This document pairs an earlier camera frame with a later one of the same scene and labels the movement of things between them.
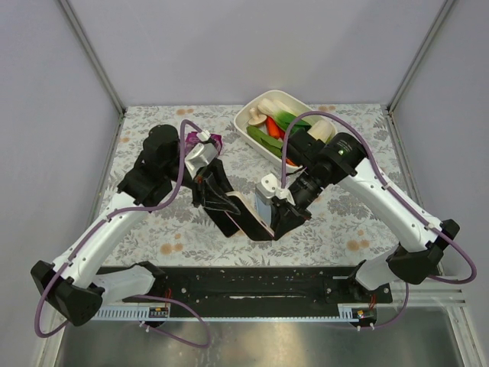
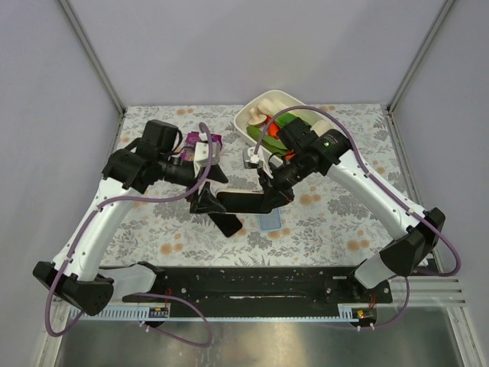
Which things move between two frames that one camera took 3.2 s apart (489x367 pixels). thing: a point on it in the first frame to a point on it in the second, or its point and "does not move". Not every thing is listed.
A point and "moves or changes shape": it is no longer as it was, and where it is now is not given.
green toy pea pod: [273, 144] does not move
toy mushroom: [257, 119] does not move
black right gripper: [287, 209] to [273, 189]
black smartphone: [249, 220] moves or changes shape
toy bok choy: [282, 113] does not move
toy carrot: [277, 132] does not move
